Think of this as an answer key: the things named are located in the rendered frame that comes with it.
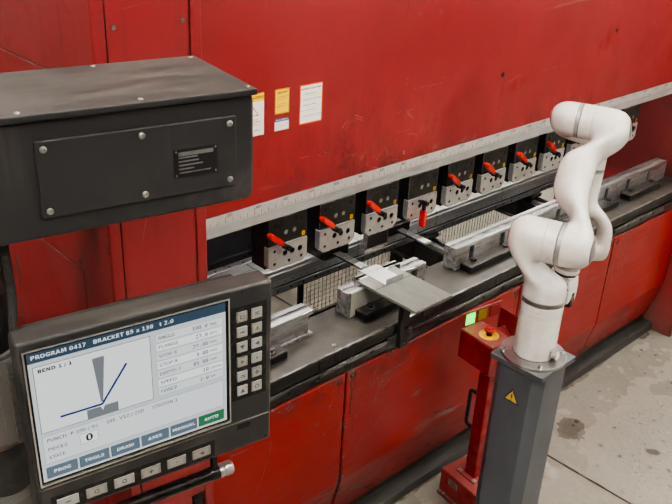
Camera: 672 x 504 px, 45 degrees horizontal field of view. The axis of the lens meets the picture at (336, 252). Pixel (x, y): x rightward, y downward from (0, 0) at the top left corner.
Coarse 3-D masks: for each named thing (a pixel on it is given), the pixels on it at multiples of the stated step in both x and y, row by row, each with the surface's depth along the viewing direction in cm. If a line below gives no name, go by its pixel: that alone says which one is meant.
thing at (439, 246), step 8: (432, 240) 341; (440, 240) 338; (400, 248) 350; (408, 248) 347; (416, 248) 343; (424, 248) 338; (432, 248) 336; (440, 248) 333; (408, 256) 348; (416, 256) 345; (424, 256) 341; (432, 256) 338; (440, 256) 334; (432, 264) 339
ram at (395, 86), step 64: (256, 0) 202; (320, 0) 216; (384, 0) 232; (448, 0) 251; (512, 0) 274; (576, 0) 301; (640, 0) 333; (256, 64) 209; (320, 64) 224; (384, 64) 242; (448, 64) 263; (512, 64) 287; (576, 64) 317; (640, 64) 353; (320, 128) 233; (384, 128) 252; (448, 128) 275; (512, 128) 302; (256, 192) 225
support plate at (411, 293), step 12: (408, 276) 279; (372, 288) 270; (384, 288) 270; (396, 288) 270; (408, 288) 271; (420, 288) 271; (432, 288) 272; (396, 300) 263; (408, 300) 264; (420, 300) 264; (432, 300) 264; (444, 300) 266
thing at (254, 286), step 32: (192, 288) 142; (224, 288) 142; (256, 288) 145; (64, 320) 130; (96, 320) 131; (128, 320) 133; (256, 320) 148; (32, 352) 125; (256, 352) 150; (256, 384) 154; (32, 416) 130; (256, 416) 157; (32, 448) 132; (160, 448) 147; (192, 448) 151; (224, 448) 156; (32, 480) 137; (64, 480) 138; (96, 480) 142; (128, 480) 146
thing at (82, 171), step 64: (128, 64) 141; (192, 64) 143; (0, 128) 112; (64, 128) 117; (128, 128) 122; (192, 128) 128; (0, 192) 116; (64, 192) 120; (128, 192) 126; (192, 192) 133; (0, 256) 129; (0, 320) 134; (0, 384) 137; (0, 448) 142
